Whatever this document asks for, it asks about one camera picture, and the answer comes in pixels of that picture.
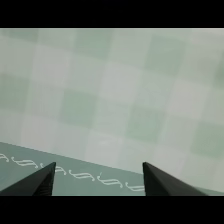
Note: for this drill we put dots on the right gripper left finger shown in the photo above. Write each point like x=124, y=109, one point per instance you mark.
x=39, y=184

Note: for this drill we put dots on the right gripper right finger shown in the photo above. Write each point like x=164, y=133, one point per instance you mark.
x=159, y=184

